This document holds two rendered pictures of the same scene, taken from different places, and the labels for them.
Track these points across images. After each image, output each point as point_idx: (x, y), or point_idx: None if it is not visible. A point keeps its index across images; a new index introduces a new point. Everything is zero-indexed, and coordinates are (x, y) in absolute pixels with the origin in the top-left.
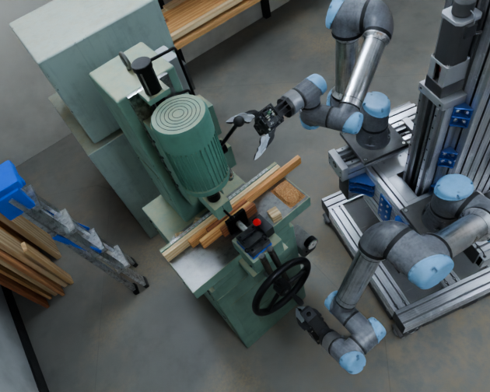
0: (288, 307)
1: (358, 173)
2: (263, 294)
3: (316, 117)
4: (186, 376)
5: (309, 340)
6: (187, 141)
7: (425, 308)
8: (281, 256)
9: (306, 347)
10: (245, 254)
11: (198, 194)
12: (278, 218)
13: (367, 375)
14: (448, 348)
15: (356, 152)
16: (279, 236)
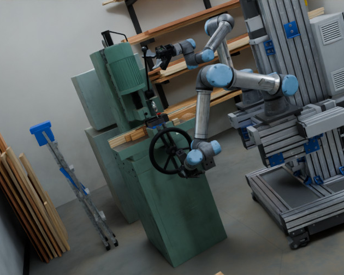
0: (209, 238)
1: (245, 123)
2: (153, 141)
3: (191, 57)
4: None
5: (222, 258)
6: (116, 51)
7: (303, 209)
8: (175, 138)
9: (218, 263)
10: (149, 129)
11: (125, 91)
12: (177, 122)
13: (262, 273)
14: (334, 251)
15: (240, 106)
16: (181, 138)
